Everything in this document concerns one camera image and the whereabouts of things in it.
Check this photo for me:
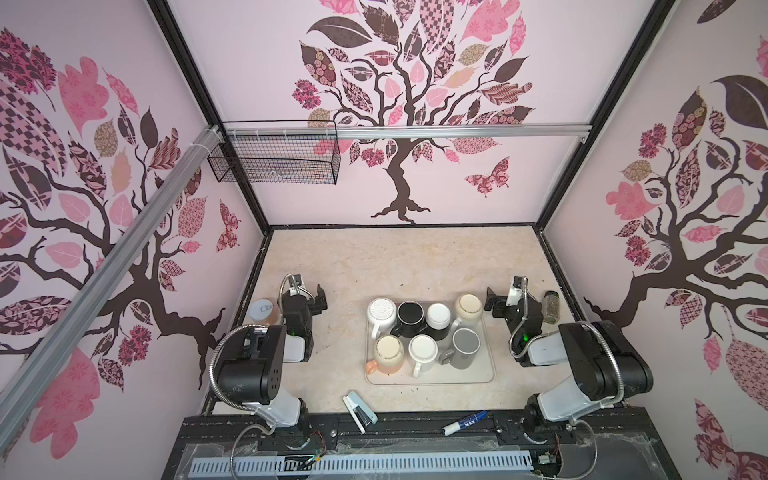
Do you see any translucent plastic tray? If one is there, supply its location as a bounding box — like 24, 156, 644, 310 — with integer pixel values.
364, 301, 495, 385

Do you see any grey mug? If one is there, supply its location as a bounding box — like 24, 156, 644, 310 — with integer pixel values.
438, 327, 481, 370

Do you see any cream beige mug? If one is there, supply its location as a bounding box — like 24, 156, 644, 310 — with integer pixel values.
450, 294, 484, 332

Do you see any glass spice jar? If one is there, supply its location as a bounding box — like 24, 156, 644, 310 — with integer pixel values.
541, 290, 560, 325

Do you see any black wire basket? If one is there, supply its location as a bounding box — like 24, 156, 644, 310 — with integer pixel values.
208, 120, 341, 185

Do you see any peach orange mug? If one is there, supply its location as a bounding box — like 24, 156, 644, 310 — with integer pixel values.
365, 335, 405, 375

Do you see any horizontal aluminium rail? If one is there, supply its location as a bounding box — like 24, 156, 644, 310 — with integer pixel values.
225, 123, 592, 140

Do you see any orange tin can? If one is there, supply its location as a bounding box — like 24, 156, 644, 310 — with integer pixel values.
248, 299, 280, 325

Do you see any diagonal aluminium rail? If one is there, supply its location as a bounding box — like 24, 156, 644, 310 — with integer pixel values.
1, 125, 222, 448

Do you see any black base frame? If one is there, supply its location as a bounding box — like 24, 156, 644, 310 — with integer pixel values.
162, 407, 680, 479

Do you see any white ribbed-bottom mug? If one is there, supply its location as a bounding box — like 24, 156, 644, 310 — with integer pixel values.
366, 297, 397, 340

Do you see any blue white marker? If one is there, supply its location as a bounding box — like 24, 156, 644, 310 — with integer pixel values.
442, 411, 488, 437

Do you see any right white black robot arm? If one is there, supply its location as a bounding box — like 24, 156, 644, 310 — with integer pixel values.
484, 287, 654, 443

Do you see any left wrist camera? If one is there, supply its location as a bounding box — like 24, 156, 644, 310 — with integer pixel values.
287, 274, 309, 298

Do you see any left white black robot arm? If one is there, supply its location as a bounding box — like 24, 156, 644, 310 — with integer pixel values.
208, 285, 328, 436

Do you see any white teal stapler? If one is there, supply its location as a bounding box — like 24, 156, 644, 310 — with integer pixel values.
342, 390, 378, 434

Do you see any white slotted cable duct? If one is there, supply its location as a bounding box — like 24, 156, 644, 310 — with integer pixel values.
186, 451, 533, 479

